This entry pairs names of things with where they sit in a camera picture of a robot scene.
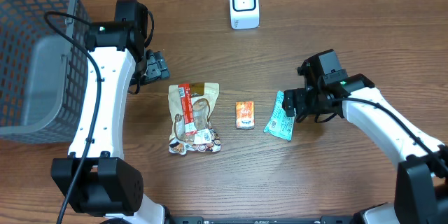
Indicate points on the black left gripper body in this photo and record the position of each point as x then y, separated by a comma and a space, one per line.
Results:
156, 68

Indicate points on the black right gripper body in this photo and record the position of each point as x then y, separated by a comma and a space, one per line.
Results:
290, 102

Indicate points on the teal tissue packet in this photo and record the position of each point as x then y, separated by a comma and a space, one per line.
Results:
280, 125

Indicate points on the beige snack pouch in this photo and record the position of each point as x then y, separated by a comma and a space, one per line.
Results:
203, 97

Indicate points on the red candy bar wrapper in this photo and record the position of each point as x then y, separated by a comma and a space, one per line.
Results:
184, 92

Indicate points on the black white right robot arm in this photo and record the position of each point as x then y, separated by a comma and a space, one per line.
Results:
418, 157

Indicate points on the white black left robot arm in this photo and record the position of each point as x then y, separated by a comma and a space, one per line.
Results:
94, 177

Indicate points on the white barcode scanner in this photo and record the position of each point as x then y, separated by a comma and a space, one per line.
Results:
244, 14

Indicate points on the orange small packet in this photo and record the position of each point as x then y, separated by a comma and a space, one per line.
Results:
245, 118

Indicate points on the grey plastic mesh basket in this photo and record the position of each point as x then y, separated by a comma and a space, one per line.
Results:
43, 76

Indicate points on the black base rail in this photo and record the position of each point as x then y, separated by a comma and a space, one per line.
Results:
201, 220

